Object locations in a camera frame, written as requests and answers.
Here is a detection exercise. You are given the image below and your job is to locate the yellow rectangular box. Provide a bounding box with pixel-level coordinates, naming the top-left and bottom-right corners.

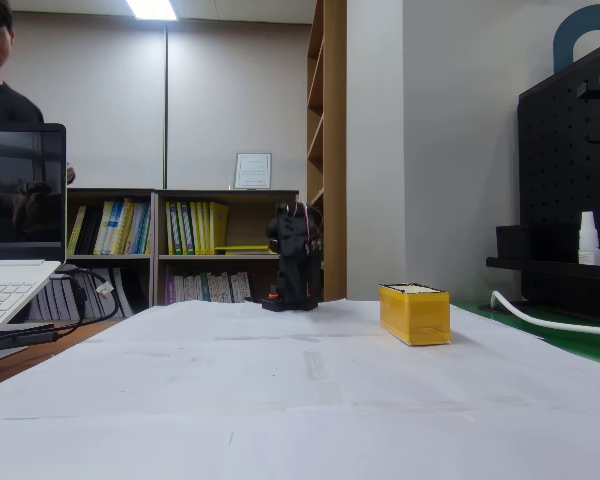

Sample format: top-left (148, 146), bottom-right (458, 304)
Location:
top-left (378, 282), bottom-right (452, 347)

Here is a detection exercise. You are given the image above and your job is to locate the green desk mat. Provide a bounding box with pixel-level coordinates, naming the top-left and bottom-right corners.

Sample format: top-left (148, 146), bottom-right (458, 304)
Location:
top-left (449, 298), bottom-right (600, 374)

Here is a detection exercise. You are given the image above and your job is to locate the white laptop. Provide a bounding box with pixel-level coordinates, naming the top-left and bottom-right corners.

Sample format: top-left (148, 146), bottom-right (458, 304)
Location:
top-left (0, 123), bottom-right (67, 351)

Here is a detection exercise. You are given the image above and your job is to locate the white power strip cable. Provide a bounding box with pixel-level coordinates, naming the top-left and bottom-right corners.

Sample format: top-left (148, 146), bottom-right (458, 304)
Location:
top-left (489, 290), bottom-right (600, 337)

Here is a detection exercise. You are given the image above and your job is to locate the black cable adapter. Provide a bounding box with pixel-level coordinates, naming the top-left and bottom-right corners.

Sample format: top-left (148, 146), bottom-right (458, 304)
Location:
top-left (0, 323), bottom-right (56, 354)

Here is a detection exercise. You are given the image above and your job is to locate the tall wooden bookshelf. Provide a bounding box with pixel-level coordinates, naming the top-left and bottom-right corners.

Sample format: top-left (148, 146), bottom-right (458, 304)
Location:
top-left (306, 0), bottom-right (349, 304)

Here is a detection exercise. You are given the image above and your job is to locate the yellow white book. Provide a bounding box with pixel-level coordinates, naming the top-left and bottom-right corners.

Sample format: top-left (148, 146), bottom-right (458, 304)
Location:
top-left (93, 200), bottom-right (117, 256)

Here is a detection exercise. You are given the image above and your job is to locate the leaning yellow book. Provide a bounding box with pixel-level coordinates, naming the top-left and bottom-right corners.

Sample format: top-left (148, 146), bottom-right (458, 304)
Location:
top-left (67, 205), bottom-right (88, 256)

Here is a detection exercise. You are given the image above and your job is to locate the black book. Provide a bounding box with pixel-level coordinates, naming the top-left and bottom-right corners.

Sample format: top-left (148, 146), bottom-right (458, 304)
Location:
top-left (74, 204), bottom-right (104, 256)

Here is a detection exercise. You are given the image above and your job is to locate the blue arch-shaped object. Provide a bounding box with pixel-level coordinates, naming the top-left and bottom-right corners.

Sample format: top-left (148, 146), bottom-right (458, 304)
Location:
top-left (552, 3), bottom-right (600, 74)

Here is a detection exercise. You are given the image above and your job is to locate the black laptop cable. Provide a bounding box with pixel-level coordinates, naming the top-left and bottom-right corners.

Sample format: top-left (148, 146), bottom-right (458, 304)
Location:
top-left (54, 264), bottom-right (122, 334)

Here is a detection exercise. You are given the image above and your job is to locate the ceiling light panel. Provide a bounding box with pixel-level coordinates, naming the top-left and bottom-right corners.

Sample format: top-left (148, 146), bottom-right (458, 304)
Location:
top-left (124, 0), bottom-right (179, 22)

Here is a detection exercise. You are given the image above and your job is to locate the black pegboard shelf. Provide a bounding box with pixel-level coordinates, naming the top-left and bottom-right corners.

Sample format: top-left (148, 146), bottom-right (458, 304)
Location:
top-left (485, 224), bottom-right (600, 290)

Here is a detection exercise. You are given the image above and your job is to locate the black pegboard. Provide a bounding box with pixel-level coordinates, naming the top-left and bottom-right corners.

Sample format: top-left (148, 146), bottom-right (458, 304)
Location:
top-left (517, 34), bottom-right (600, 321)

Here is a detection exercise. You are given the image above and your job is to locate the low wooden bookshelf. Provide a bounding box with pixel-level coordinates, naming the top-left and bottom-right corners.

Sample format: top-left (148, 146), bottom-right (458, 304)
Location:
top-left (65, 188), bottom-right (156, 321)
top-left (152, 188), bottom-right (301, 307)

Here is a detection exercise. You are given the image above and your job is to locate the white paper sheet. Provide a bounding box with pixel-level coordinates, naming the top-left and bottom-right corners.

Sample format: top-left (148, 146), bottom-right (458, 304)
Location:
top-left (239, 298), bottom-right (486, 344)
top-left (0, 339), bottom-right (316, 421)
top-left (227, 369), bottom-right (600, 480)
top-left (0, 412), bottom-right (234, 480)
top-left (307, 304), bottom-right (600, 409)
top-left (82, 299), bottom-right (261, 346)

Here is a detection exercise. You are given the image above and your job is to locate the flat yellow folder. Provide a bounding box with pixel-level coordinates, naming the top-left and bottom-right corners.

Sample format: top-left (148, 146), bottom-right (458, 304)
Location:
top-left (214, 243), bottom-right (272, 255)

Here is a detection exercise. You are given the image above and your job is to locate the framed white certificate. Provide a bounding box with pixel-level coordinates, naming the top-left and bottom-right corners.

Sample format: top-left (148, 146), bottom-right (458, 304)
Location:
top-left (233, 151), bottom-right (274, 191)

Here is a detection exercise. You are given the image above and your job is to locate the red white servo wire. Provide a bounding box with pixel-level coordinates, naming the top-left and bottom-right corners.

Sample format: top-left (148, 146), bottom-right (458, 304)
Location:
top-left (292, 201), bottom-right (326, 251)

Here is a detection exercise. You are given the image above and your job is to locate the white dropper bottle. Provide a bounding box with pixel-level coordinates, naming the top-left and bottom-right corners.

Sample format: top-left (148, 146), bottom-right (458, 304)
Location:
top-left (577, 210), bottom-right (600, 266)

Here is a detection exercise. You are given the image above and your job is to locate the thick yellow binder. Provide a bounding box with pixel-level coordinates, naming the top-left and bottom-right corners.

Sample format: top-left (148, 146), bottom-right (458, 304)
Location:
top-left (208, 201), bottom-right (230, 247)

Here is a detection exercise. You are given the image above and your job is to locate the person in black shirt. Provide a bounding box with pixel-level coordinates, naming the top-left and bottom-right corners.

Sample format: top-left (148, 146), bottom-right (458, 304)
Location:
top-left (0, 0), bottom-right (46, 125)

